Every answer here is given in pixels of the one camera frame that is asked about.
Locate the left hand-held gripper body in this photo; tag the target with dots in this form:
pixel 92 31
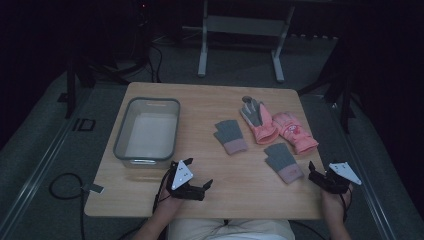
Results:
pixel 181 173

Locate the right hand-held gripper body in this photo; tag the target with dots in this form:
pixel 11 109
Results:
pixel 343 171

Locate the clear plastic bin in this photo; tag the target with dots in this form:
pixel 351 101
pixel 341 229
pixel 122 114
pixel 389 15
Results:
pixel 150 133

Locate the pink glove with grey palm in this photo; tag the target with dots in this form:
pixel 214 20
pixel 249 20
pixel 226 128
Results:
pixel 261 126

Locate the person's left hand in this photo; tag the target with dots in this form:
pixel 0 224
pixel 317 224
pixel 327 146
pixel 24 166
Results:
pixel 170 205

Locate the person's right hand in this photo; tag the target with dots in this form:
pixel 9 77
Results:
pixel 336 205

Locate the pink glove with printed figure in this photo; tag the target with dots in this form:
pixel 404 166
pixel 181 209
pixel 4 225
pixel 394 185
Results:
pixel 295 131

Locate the person's beige pants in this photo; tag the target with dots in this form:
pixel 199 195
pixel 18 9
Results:
pixel 230 230

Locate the black stand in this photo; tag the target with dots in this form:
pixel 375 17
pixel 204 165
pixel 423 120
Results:
pixel 86 71
pixel 340 90

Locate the white metal stand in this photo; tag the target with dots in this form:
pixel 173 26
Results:
pixel 245 26

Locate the metal floor rail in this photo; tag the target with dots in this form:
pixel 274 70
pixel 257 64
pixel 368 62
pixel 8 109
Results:
pixel 366 186
pixel 33 180

